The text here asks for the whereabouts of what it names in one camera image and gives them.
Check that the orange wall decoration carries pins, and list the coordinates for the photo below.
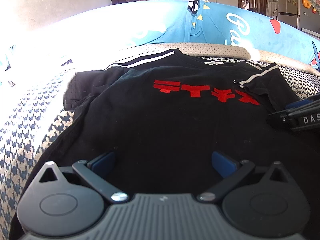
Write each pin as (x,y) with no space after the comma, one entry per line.
(306,3)

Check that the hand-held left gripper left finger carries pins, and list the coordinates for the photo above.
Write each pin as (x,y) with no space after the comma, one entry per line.
(103,163)

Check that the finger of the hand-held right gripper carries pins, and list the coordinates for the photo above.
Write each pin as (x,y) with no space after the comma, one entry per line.
(300,103)

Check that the black t-shirt with red print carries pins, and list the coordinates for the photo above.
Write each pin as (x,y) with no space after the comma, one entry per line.
(162,120)

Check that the houndstooth patterned bed mat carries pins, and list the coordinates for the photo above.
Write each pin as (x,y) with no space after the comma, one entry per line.
(30,120)

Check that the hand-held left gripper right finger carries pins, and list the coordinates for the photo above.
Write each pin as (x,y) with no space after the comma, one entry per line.
(223,163)

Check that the white printed bag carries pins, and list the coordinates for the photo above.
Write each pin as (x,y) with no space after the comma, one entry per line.
(273,8)

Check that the blue printed bed bumper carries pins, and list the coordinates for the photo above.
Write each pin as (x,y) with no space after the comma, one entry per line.
(215,22)

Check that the grey refrigerator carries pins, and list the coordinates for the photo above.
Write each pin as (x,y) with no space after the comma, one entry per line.
(288,2)

